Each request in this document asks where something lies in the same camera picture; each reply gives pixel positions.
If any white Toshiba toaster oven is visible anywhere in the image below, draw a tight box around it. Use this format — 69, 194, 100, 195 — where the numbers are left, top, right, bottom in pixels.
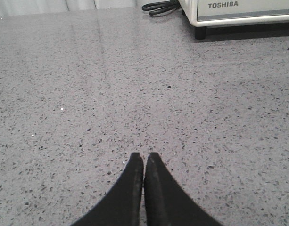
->
179, 0, 289, 40

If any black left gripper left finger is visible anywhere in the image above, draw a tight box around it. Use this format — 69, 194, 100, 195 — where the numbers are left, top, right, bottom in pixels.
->
73, 153, 144, 226

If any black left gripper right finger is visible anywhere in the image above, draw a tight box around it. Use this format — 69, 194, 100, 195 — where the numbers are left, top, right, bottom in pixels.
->
144, 153, 221, 226

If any grey curtain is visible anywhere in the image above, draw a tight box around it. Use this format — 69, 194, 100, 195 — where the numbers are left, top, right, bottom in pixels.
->
0, 0, 155, 17

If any black power cable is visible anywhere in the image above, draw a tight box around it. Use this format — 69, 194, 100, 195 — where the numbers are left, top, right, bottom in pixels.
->
141, 0, 182, 17

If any oven glass door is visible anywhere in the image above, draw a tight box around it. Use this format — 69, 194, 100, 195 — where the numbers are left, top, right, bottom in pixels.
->
197, 0, 289, 21

